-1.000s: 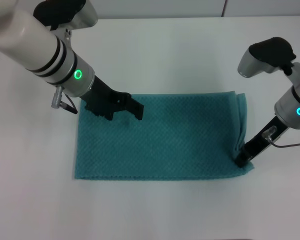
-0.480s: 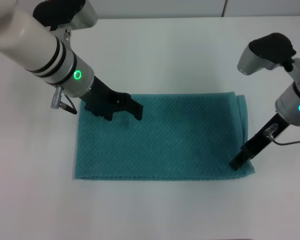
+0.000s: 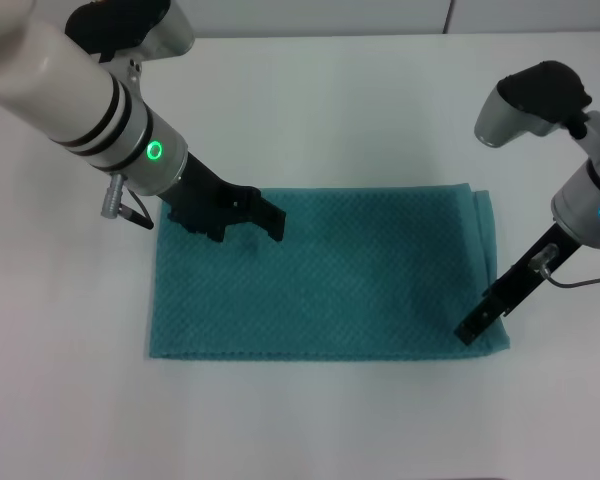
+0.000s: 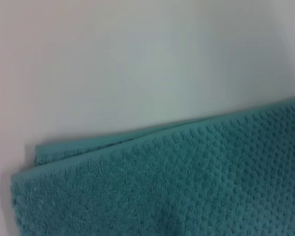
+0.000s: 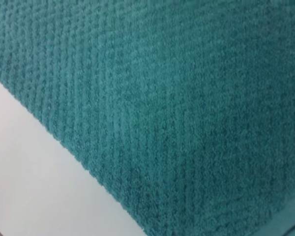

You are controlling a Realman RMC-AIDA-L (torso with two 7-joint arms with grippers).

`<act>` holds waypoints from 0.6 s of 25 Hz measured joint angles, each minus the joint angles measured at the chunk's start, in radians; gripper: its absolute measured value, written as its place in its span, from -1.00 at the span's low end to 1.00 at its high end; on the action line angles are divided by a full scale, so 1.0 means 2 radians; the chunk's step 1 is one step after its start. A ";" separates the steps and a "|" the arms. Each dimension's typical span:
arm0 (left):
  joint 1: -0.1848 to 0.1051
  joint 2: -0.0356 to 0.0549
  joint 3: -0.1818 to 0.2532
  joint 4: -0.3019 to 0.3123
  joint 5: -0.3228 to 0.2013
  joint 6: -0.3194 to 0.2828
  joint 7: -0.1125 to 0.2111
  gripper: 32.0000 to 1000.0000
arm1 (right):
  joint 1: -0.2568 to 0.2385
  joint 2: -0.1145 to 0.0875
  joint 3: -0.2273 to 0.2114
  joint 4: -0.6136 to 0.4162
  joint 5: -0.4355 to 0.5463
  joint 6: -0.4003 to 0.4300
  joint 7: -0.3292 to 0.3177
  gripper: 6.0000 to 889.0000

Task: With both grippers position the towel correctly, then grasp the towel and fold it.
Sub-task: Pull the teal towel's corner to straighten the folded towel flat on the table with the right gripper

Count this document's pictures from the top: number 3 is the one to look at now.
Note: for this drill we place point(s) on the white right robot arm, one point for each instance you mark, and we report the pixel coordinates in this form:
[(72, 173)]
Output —
[(590, 200)]

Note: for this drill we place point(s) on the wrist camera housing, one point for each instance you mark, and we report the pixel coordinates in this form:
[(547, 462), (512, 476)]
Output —
[(135, 25), (530, 105)]

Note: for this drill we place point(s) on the right wrist camera housing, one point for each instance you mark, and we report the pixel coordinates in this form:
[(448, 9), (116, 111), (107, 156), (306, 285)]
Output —
[(530, 105)]

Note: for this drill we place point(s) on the teal waffle-textured towel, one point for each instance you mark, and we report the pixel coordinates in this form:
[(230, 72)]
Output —
[(330, 295)]

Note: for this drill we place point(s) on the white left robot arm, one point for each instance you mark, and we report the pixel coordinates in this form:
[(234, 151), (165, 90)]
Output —
[(65, 100)]

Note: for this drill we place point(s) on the left wrist camera housing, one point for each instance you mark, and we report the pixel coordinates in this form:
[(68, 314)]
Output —
[(135, 25)]

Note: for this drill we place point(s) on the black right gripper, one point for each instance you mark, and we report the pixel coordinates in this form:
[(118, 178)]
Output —
[(535, 272)]

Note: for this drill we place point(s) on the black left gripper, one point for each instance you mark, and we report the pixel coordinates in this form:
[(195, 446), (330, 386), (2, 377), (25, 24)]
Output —
[(205, 205)]

